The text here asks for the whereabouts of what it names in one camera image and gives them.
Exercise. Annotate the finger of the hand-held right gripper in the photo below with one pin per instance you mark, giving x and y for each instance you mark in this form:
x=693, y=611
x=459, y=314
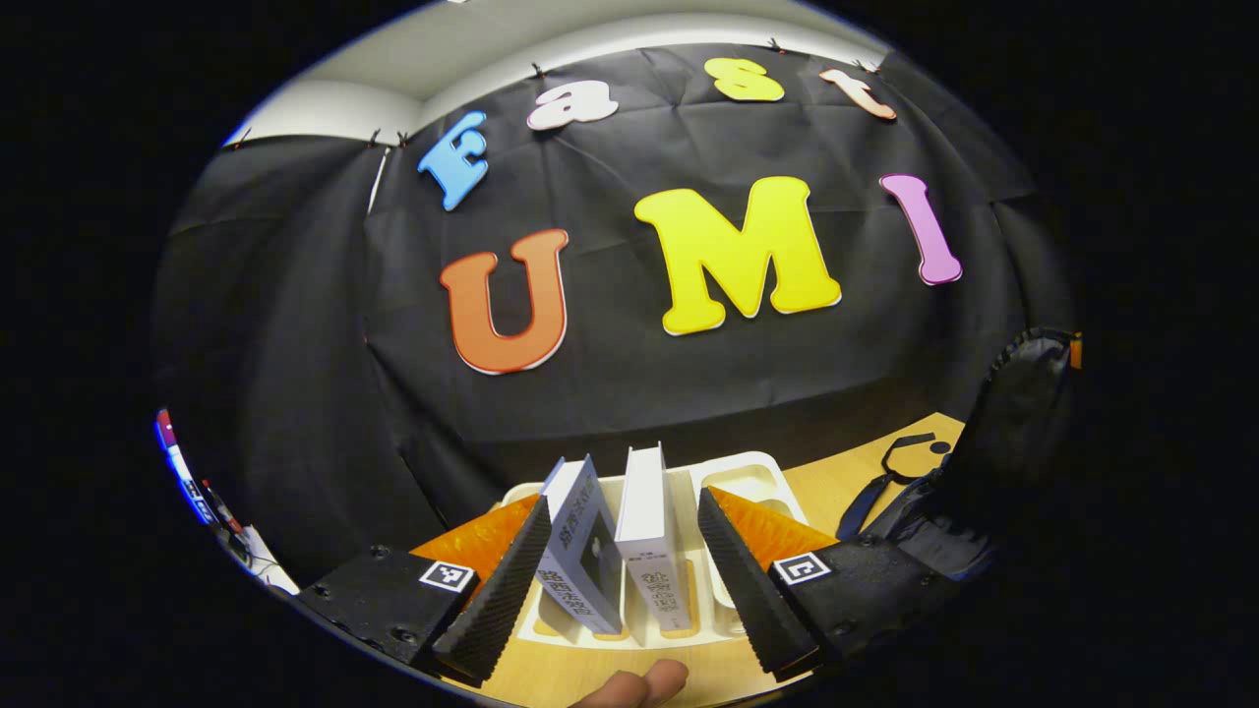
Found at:
x=1077, y=352

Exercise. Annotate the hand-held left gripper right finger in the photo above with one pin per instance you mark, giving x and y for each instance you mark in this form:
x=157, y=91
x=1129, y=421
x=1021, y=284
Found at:
x=752, y=590

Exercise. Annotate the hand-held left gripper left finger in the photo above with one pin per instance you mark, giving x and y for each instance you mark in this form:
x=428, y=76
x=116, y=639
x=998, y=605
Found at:
x=497, y=605

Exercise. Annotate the blue and black schoolbag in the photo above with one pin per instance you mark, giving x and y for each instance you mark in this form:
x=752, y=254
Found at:
x=1013, y=433

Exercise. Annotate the blue-grey book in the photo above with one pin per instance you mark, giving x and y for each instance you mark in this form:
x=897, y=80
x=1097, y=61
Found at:
x=585, y=551

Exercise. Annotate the cream plastic bookshelf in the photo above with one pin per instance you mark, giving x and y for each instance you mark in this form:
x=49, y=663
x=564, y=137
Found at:
x=752, y=482

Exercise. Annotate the white book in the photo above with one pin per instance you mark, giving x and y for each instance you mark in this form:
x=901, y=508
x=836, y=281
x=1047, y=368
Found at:
x=649, y=521

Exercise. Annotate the white side table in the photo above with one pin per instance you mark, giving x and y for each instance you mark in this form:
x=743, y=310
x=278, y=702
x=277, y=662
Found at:
x=266, y=565

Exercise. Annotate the black backdrop cloth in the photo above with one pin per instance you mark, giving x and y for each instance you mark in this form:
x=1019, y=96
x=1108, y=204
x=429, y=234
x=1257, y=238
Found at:
x=610, y=393

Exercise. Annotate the computer monitor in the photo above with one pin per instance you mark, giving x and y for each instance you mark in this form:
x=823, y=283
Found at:
x=182, y=467

